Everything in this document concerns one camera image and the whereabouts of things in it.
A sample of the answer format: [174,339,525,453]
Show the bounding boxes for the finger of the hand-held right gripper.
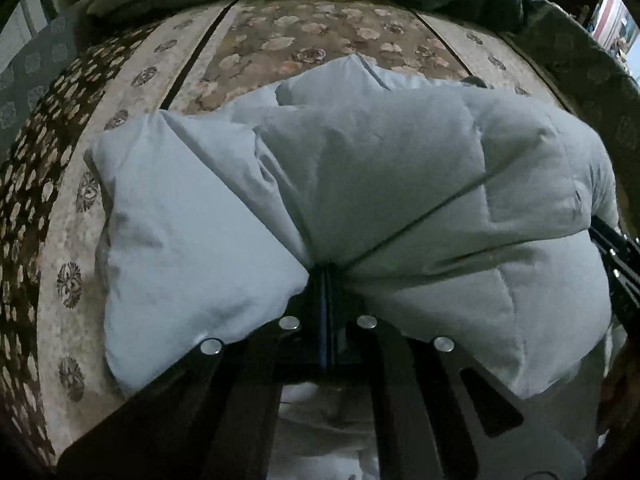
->
[590,214,640,331]

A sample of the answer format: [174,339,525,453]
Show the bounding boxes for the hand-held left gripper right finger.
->
[327,265,586,480]

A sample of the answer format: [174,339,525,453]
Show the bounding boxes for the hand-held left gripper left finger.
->
[57,265,328,480]

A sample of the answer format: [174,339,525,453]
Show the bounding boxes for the light blue puffer jacket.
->
[85,52,621,480]

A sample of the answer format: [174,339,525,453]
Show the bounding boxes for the floral patterned blanket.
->
[0,0,640,466]

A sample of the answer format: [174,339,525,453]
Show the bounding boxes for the grey patterned bedspread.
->
[0,0,640,176]

